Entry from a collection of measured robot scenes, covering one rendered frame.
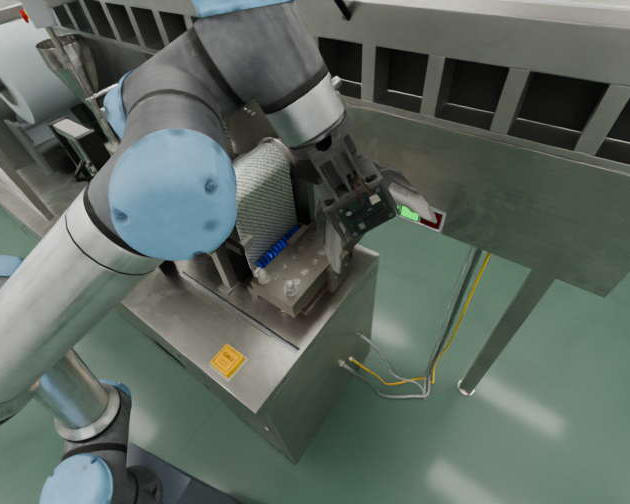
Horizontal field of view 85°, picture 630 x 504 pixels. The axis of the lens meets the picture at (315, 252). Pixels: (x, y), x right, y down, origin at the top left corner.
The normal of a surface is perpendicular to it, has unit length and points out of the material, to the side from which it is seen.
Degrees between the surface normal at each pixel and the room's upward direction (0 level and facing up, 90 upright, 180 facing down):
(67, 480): 7
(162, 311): 0
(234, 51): 73
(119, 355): 0
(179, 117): 20
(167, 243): 90
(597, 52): 90
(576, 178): 90
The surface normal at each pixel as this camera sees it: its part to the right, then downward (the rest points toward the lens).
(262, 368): -0.07, -0.66
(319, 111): 0.37, 0.42
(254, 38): 0.09, 0.54
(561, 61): -0.59, 0.63
